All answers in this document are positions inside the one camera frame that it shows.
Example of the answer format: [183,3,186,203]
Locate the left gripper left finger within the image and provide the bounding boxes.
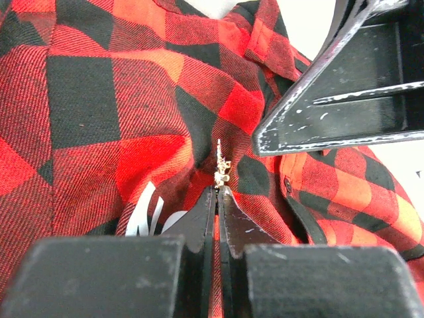
[1,187,216,317]

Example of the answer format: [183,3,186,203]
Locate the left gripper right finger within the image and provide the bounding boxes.
[217,186,423,317]

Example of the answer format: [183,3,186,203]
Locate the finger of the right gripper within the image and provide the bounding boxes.
[252,1,423,156]

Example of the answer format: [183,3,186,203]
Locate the glittery maple leaf brooch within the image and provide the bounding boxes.
[214,139,231,190]

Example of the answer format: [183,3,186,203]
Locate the red black plaid shirt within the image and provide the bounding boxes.
[1,1,423,317]

